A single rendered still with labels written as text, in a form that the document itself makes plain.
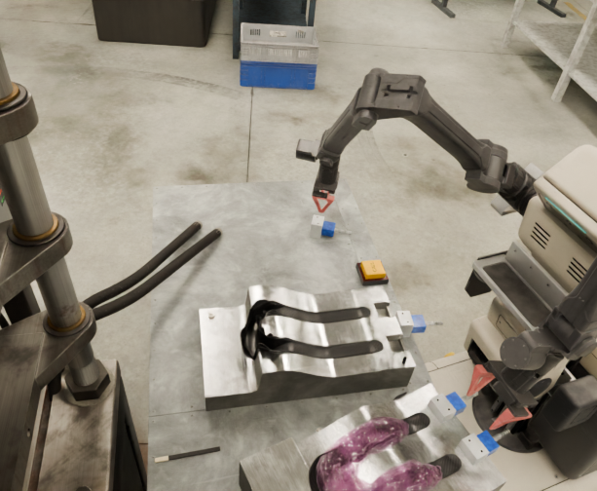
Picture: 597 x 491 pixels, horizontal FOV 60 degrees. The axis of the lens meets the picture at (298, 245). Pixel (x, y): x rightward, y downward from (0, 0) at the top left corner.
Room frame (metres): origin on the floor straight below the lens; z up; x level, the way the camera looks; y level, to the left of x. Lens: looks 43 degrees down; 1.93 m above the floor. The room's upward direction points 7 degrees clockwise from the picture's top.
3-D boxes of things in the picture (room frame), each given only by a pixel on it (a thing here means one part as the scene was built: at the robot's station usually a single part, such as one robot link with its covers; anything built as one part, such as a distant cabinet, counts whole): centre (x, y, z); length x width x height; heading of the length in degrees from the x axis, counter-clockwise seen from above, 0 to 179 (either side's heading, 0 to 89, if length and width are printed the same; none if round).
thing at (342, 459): (0.49, -0.21, 0.90); 0.26 x 0.18 x 0.08; 122
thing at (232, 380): (0.81, -0.04, 0.87); 0.50 x 0.26 x 0.14; 105
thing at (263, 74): (4.09, 0.33, 0.11); 0.61 x 0.41 x 0.22; 97
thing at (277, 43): (4.09, 0.33, 0.28); 0.61 x 0.41 x 0.15; 97
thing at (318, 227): (1.29, -0.10, 0.83); 0.13 x 0.05 x 0.05; 84
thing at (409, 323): (0.93, -0.36, 0.83); 0.13 x 0.05 x 0.05; 100
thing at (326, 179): (1.29, -0.06, 1.04); 0.10 x 0.07 x 0.07; 173
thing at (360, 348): (0.80, -0.06, 0.92); 0.35 x 0.16 x 0.09; 105
